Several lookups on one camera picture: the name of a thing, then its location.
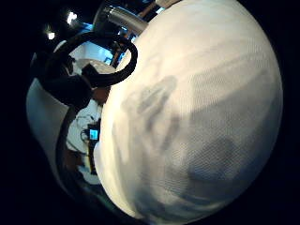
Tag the white woven cloth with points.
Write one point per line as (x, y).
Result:
(200, 112)

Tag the black device with blue screen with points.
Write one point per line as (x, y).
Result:
(93, 134)

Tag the bright ceiling lamp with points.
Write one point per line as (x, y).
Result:
(71, 17)
(51, 35)

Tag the silver duct pipe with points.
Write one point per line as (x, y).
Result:
(126, 19)

